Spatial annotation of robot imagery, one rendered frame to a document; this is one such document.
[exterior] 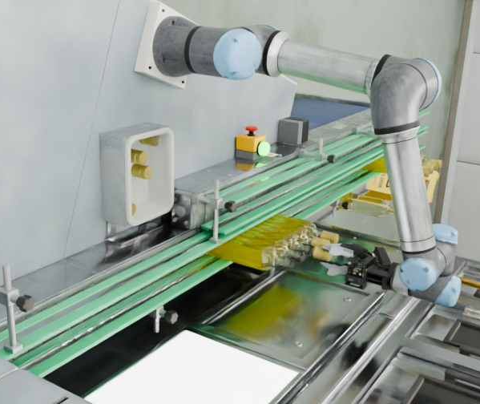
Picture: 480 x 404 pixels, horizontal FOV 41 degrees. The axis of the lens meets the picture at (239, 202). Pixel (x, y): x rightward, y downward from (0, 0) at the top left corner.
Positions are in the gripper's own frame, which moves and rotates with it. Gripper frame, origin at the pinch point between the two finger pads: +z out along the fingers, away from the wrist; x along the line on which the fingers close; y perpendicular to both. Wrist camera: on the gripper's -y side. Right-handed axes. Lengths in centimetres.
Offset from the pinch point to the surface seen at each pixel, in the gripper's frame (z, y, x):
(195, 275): 24.5, 26.1, 3.1
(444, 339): -32.7, -4.0, 16.4
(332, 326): -9.0, 13.6, 12.6
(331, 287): 0.6, -6.6, 12.5
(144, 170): 37, 31, -24
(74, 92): 44, 47, -44
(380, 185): 95, -311, 75
